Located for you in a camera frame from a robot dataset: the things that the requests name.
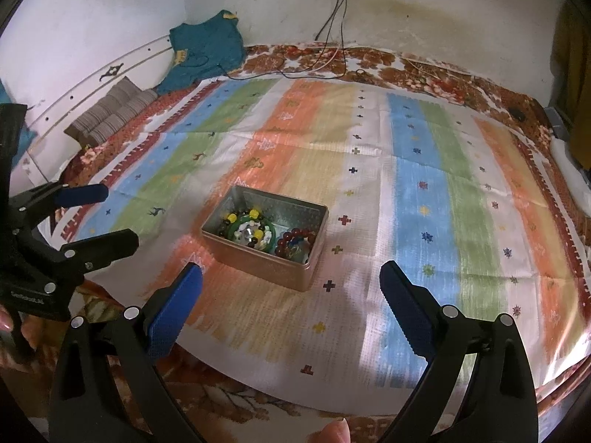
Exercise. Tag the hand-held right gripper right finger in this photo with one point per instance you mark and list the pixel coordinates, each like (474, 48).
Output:
(406, 309)

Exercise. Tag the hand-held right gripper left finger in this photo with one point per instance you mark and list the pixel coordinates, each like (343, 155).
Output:
(173, 309)

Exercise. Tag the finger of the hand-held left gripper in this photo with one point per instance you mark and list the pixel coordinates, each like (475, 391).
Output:
(106, 244)
(83, 194)

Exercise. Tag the metal tin box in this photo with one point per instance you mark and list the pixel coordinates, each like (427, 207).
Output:
(258, 267)

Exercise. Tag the person's left hand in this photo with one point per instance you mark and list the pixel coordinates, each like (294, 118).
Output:
(4, 320)

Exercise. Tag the person's right hand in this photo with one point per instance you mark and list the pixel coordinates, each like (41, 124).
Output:
(334, 433)

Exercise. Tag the brown striped pillow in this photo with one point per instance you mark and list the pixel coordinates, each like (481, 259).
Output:
(111, 110)

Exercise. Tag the white bed headboard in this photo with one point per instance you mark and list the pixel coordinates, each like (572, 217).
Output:
(69, 87)

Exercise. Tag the striped colourful blanket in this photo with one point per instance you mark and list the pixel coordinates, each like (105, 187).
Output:
(415, 194)

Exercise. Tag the green bangle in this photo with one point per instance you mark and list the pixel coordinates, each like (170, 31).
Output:
(275, 238)

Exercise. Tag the teal garment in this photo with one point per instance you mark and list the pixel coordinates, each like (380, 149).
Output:
(207, 46)

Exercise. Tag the small black object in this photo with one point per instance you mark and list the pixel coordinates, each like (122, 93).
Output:
(517, 114)

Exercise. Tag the yellow hanging garment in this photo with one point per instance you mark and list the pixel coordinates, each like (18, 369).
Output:
(577, 78)

